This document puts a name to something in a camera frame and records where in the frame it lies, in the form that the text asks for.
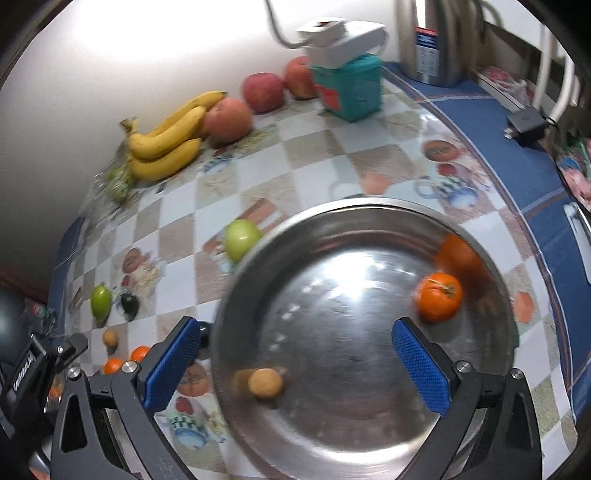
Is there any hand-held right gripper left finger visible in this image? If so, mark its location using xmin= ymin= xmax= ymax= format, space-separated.
xmin=50 ymin=316 xmax=211 ymax=480

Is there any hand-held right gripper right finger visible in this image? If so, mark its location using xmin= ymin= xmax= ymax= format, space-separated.
xmin=392 ymin=316 xmax=543 ymax=480

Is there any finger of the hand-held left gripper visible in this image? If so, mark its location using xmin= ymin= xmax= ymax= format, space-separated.
xmin=58 ymin=335 xmax=89 ymax=368

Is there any small green jujube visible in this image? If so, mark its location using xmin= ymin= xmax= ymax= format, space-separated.
xmin=90 ymin=285 xmax=114 ymax=322

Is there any tangerine with stem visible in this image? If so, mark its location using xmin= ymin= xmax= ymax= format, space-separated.
xmin=416 ymin=272 xmax=463 ymax=323

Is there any stainless steel bowl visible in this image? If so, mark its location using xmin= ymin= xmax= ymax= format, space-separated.
xmin=210 ymin=198 xmax=520 ymax=480

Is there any large green mango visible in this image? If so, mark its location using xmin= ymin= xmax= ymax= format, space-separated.
xmin=225 ymin=220 xmax=263 ymax=263

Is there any clear bag of green jujubes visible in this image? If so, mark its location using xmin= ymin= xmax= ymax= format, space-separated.
xmin=88 ymin=164 xmax=137 ymax=208

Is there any yellow banana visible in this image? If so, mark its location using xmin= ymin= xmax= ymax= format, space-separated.
xmin=150 ymin=91 xmax=228 ymax=137
xmin=127 ymin=137 xmax=203 ymax=182
xmin=121 ymin=106 xmax=207 ymax=160

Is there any white plastic object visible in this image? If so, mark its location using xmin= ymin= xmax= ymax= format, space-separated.
xmin=564 ymin=203 xmax=591 ymax=252

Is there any checkered printed tablecloth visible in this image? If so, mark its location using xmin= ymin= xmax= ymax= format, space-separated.
xmin=46 ymin=60 xmax=591 ymax=480

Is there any red apple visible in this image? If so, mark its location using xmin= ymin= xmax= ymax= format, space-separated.
xmin=242 ymin=72 xmax=286 ymax=114
xmin=204 ymin=98 xmax=254 ymax=144
xmin=284 ymin=56 xmax=320 ymax=100

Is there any floral printed cloth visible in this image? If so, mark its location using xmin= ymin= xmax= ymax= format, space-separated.
xmin=556 ymin=134 xmax=591 ymax=208

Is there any black charger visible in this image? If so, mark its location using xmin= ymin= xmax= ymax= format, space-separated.
xmin=505 ymin=108 xmax=552 ymax=147

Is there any teal plastic box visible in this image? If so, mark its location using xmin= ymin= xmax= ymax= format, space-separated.
xmin=310 ymin=53 xmax=384 ymax=122

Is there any pink plastic bag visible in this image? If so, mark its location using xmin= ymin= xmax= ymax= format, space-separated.
xmin=480 ymin=67 xmax=532 ymax=109

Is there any white curved tube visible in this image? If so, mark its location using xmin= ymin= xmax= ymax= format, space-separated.
xmin=536 ymin=28 xmax=580 ymax=123

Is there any stainless steel kettle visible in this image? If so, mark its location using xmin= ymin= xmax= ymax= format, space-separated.
xmin=394 ymin=0 xmax=485 ymax=86

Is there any white power strip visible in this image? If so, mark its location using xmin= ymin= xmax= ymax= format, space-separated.
xmin=295 ymin=18 xmax=386 ymax=68

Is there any white power strip cable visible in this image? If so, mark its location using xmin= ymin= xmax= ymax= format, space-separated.
xmin=264 ymin=0 xmax=308 ymax=49

